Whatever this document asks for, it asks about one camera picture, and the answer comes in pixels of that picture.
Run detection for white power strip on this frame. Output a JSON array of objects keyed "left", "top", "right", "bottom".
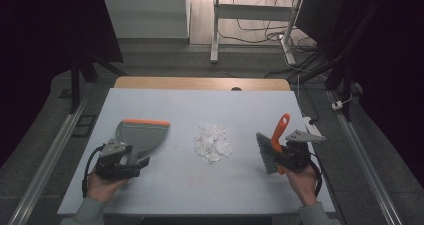
[{"left": 301, "top": 116, "right": 323, "bottom": 137}]

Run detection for hand-held gripper black cable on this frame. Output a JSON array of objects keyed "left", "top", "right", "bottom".
[
  {"left": 308, "top": 152, "right": 324, "bottom": 198},
  {"left": 81, "top": 144, "right": 107, "bottom": 198}
]

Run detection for right hand-held gripper black cable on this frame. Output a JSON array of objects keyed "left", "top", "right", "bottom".
[{"left": 308, "top": 152, "right": 324, "bottom": 198}]

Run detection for grey dustpan with orange edge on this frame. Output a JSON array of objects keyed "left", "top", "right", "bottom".
[{"left": 115, "top": 118, "right": 171, "bottom": 166}]

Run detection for pile of white paper scraps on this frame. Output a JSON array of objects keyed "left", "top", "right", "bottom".
[{"left": 193, "top": 122, "right": 234, "bottom": 164}]

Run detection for person's right hand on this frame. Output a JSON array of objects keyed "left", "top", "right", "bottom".
[{"left": 284, "top": 164, "right": 320, "bottom": 207}]

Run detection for person's left hand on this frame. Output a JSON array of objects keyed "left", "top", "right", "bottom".
[{"left": 85, "top": 170, "right": 130, "bottom": 205}]

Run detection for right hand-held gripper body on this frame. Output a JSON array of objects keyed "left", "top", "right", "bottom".
[{"left": 278, "top": 128, "right": 327, "bottom": 173}]

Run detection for black metal stand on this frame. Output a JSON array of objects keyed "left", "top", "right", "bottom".
[
  {"left": 67, "top": 34, "right": 129, "bottom": 115},
  {"left": 293, "top": 0, "right": 384, "bottom": 123}
]

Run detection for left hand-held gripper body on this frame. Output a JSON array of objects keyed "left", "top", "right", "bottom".
[{"left": 94, "top": 138, "right": 142, "bottom": 181}]

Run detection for left hand-held gripper black cable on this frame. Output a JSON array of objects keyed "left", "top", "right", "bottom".
[{"left": 81, "top": 144, "right": 107, "bottom": 198}]

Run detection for black floor cables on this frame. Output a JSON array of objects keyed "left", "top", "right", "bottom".
[{"left": 218, "top": 0, "right": 334, "bottom": 80}]

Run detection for dark curtain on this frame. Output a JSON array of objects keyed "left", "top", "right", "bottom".
[
  {"left": 0, "top": 0, "right": 125, "bottom": 168},
  {"left": 339, "top": 0, "right": 424, "bottom": 179}
]

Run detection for aluminium floor rail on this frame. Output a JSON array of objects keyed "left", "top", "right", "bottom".
[
  {"left": 7, "top": 97, "right": 90, "bottom": 225},
  {"left": 327, "top": 90, "right": 404, "bottom": 225}
]

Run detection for wooden table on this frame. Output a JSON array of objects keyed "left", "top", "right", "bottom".
[{"left": 113, "top": 76, "right": 292, "bottom": 92}]

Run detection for white desk frame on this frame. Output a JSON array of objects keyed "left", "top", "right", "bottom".
[{"left": 209, "top": 0, "right": 305, "bottom": 66}]

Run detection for grey brush with orange handle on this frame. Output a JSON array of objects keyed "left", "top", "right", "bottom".
[{"left": 255, "top": 113, "right": 291, "bottom": 176}]

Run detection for white cabinet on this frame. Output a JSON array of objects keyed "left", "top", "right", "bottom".
[{"left": 101, "top": 0, "right": 192, "bottom": 40}]

